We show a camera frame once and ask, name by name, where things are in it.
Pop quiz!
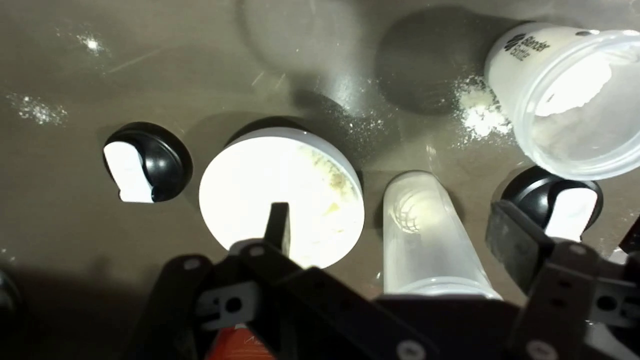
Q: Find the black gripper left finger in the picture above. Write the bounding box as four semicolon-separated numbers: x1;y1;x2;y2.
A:
122;201;428;360

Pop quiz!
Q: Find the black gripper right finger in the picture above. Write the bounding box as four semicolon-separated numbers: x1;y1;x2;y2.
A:
484;198;640;360

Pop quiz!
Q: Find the white bowl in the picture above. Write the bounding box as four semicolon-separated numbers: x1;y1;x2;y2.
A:
198;126;367;270

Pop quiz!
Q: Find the tall clear shaker bottle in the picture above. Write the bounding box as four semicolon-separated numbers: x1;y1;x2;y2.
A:
381;169;505;299

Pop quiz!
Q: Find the short clear shaker bottle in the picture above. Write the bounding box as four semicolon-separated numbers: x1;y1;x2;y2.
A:
484;22;640;184

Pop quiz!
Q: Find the black lid with white cap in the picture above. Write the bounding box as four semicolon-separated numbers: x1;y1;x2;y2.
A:
501;166;607;245
100;120;194;206

